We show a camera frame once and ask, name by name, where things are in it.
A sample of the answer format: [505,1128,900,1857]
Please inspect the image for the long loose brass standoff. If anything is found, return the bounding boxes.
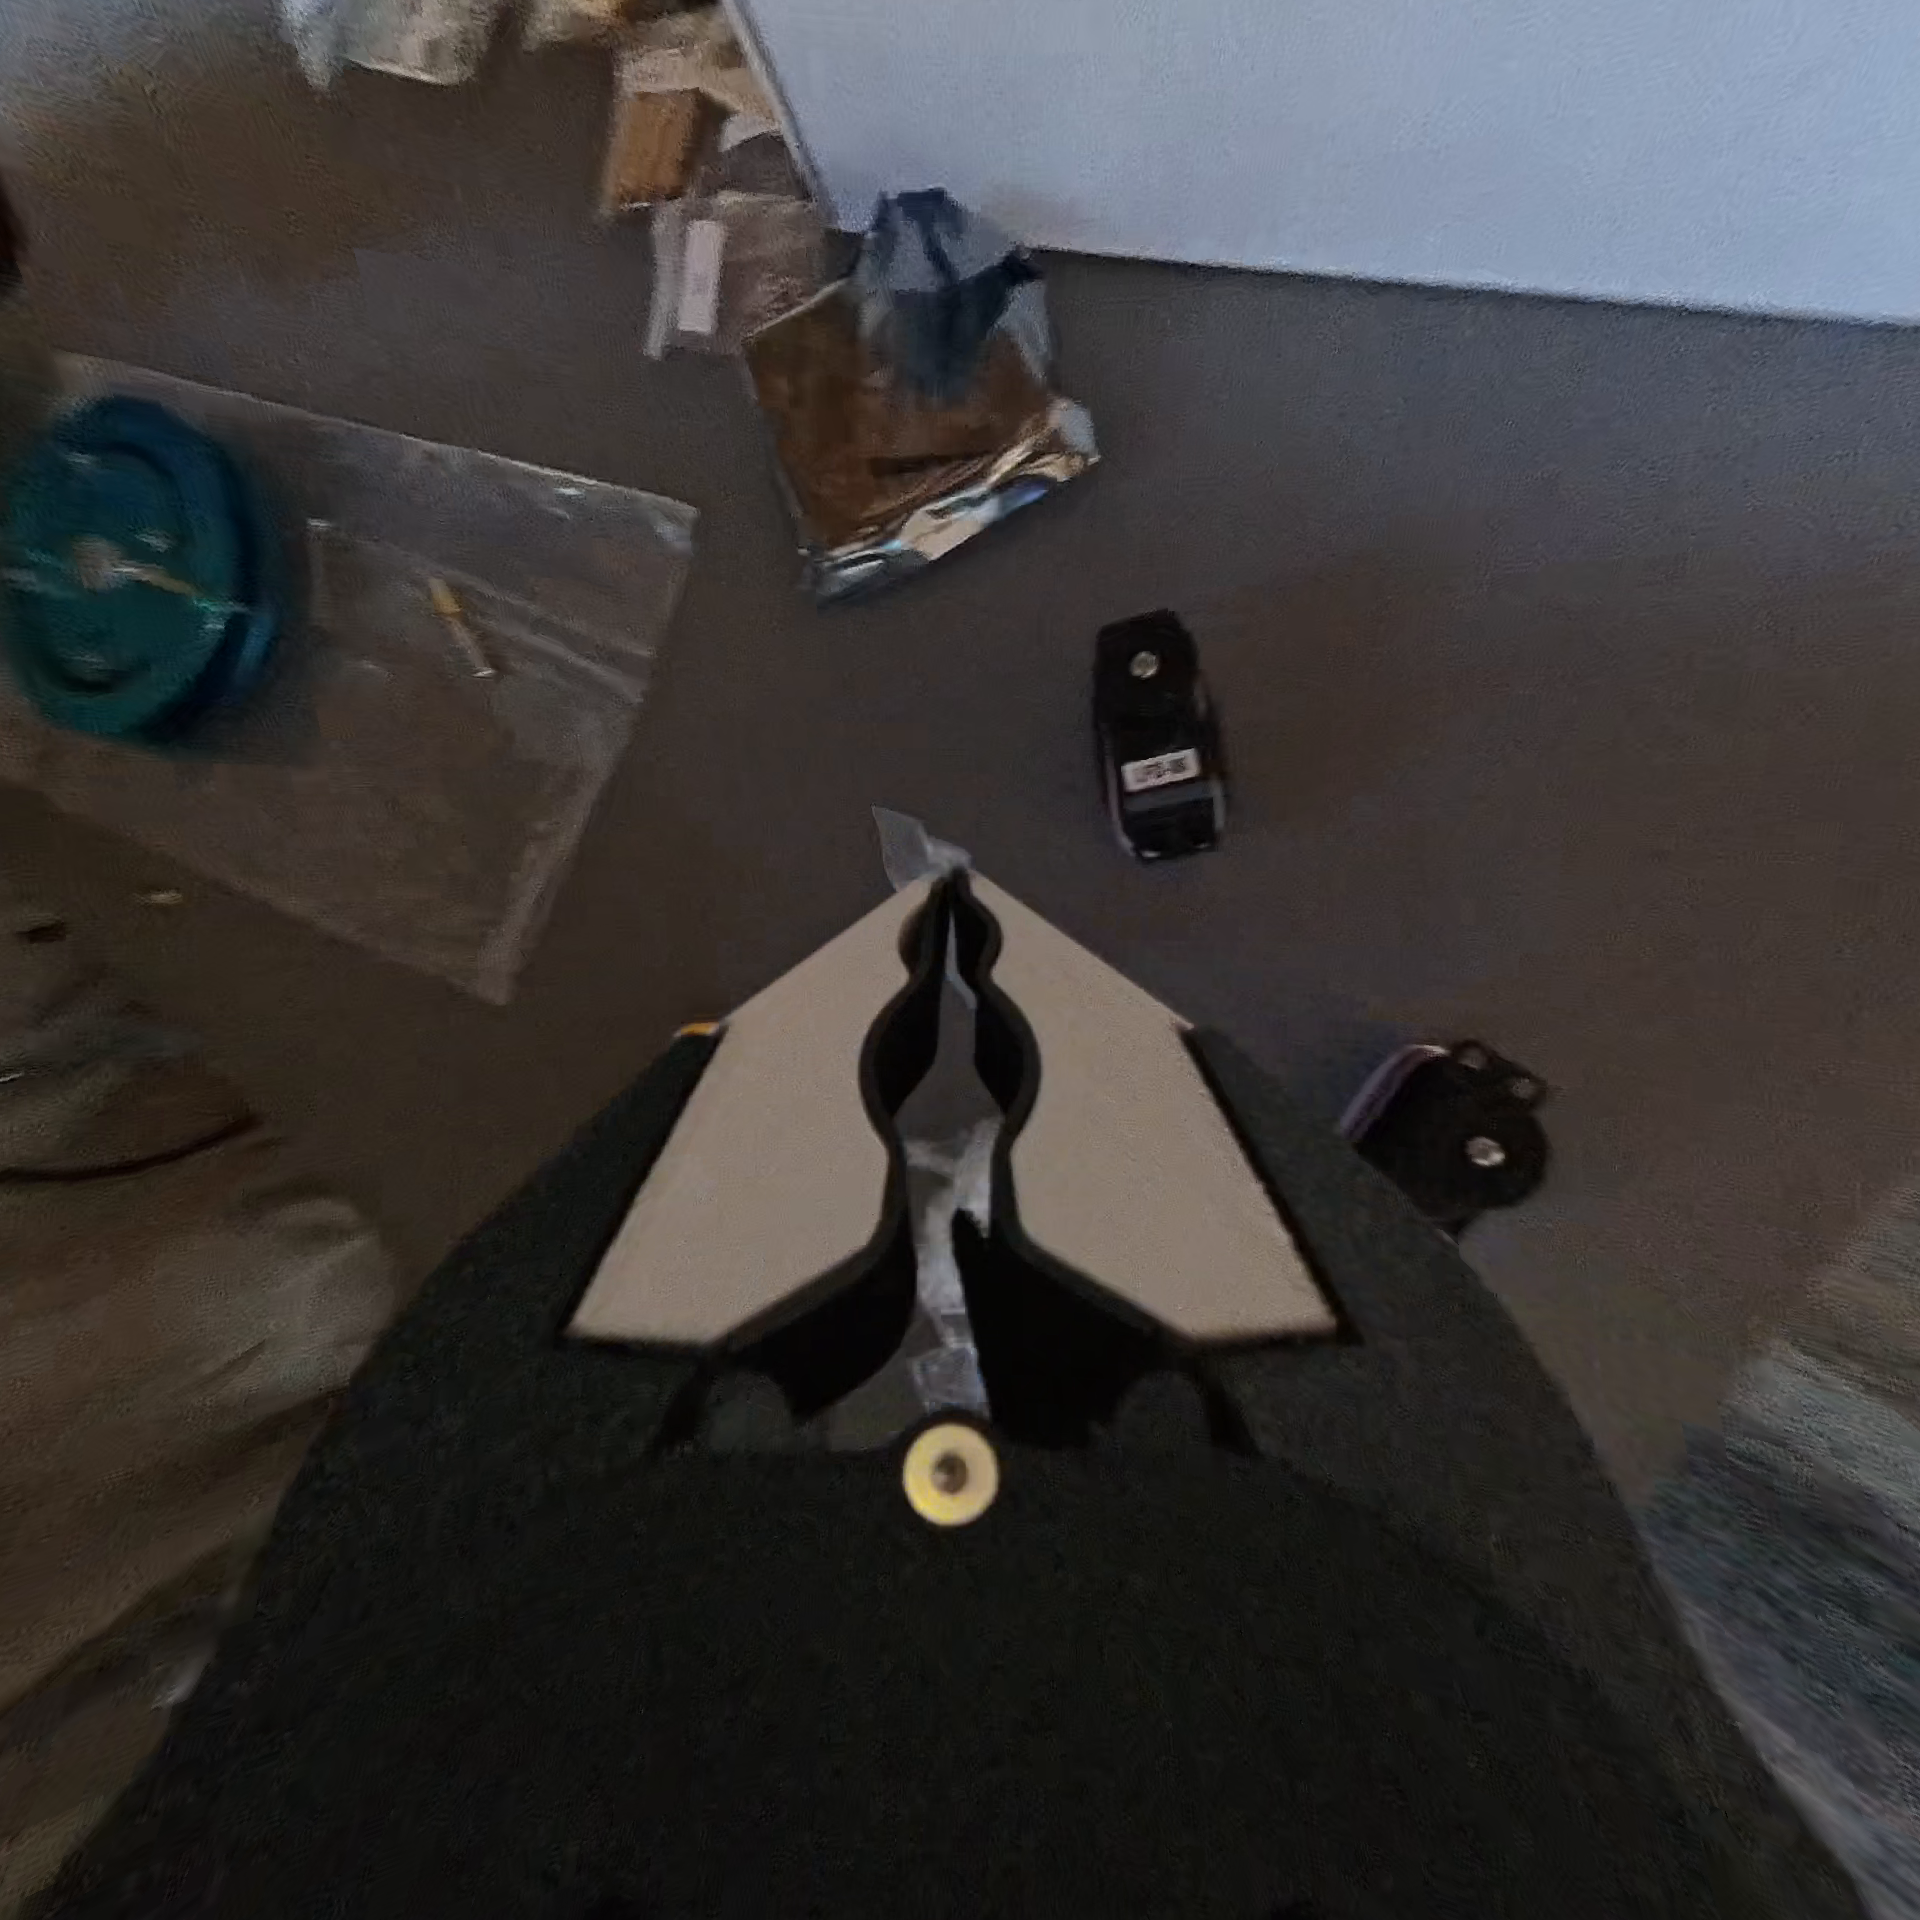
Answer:
[423,576,502,681]

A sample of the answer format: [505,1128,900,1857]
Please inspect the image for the teal round turntable base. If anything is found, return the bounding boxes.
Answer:
[0,393,288,746]

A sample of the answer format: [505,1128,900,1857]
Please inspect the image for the black servo motor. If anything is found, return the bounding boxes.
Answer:
[1092,608,1233,866]
[1336,1037,1554,1243]

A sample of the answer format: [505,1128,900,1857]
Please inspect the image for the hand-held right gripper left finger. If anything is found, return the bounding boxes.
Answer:
[566,873,954,1421]

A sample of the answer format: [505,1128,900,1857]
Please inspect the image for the large clear plastic bag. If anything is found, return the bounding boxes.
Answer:
[0,353,700,1008]

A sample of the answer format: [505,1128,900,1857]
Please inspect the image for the pile of small parts bags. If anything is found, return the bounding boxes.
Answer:
[276,0,847,366]

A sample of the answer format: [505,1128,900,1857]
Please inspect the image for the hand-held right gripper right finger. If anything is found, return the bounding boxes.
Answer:
[958,872,1340,1421]

